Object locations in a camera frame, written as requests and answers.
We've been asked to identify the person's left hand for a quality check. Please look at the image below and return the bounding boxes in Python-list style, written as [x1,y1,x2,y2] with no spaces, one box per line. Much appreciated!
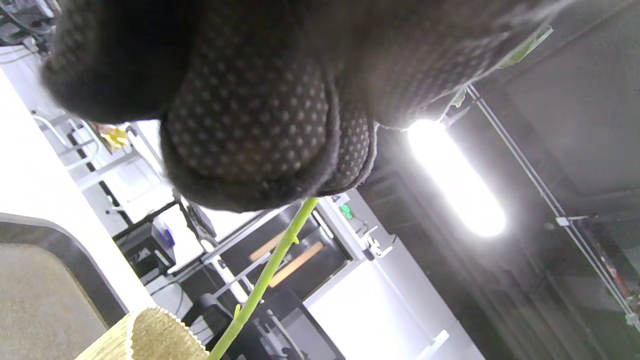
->
[40,0,576,213]

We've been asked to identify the red and yellow figure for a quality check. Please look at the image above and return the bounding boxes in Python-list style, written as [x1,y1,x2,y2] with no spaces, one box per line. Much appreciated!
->
[100,125,130,150]

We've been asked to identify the long ceiling light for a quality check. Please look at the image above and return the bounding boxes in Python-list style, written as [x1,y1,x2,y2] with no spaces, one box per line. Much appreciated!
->
[407,119,507,238]

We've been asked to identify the black office chair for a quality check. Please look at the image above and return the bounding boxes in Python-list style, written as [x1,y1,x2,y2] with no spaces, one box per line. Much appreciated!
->
[200,287,346,360]

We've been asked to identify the gold ribbed flower pot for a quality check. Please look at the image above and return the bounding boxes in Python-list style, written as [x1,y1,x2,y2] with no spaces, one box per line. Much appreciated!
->
[75,306,210,360]

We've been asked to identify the dark brown plastic tray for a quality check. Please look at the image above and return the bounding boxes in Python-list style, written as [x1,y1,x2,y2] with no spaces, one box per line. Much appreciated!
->
[0,212,130,360]

